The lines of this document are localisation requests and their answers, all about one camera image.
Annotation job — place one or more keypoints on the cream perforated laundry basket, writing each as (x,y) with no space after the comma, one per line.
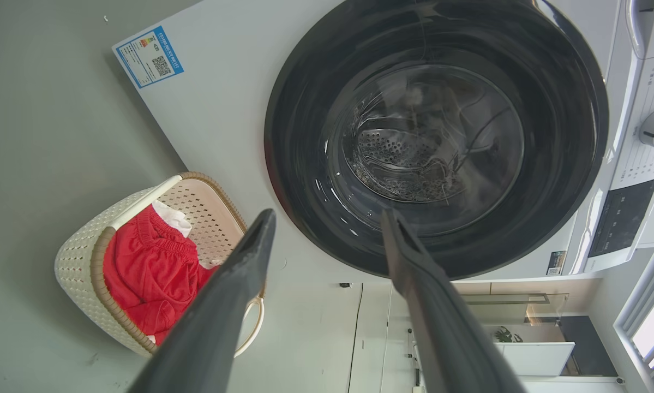
(76,262)

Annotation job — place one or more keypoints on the window with white frame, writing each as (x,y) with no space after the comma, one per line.
(651,322)

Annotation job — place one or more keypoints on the black washing machine display panel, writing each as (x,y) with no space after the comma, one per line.
(624,218)

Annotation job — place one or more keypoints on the black round washing machine door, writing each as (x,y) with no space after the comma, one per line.
(299,153)

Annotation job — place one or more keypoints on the white garment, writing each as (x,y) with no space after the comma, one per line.
(171,217)

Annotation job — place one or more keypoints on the small dark QR sticker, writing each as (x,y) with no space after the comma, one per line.
(556,263)

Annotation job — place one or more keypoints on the red garment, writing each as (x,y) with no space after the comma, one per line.
(146,273)

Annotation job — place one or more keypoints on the white washing machine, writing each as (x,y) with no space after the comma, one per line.
(223,109)

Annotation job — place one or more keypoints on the blue energy label sticker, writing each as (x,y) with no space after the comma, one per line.
(148,57)

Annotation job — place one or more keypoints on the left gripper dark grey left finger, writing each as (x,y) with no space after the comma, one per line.
(212,327)

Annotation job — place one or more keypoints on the green potted plant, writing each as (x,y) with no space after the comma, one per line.
(506,335)

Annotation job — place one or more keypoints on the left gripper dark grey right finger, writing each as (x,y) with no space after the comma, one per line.
(446,338)

